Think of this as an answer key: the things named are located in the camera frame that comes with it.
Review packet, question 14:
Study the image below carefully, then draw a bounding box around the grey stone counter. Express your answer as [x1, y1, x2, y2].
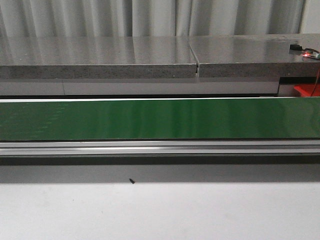
[0, 34, 320, 98]

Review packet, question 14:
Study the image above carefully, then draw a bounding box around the green conveyor belt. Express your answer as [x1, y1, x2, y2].
[0, 97, 320, 156]

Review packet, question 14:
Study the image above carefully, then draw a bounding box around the red plastic tray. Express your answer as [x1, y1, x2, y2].
[293, 84, 320, 97]

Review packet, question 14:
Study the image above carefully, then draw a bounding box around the small green circuit board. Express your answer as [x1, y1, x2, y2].
[289, 44, 320, 60]

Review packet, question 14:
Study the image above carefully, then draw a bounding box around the white curtain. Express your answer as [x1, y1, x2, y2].
[0, 0, 320, 37]

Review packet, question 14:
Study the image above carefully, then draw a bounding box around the red black wire pair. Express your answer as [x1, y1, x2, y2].
[309, 47, 320, 97]

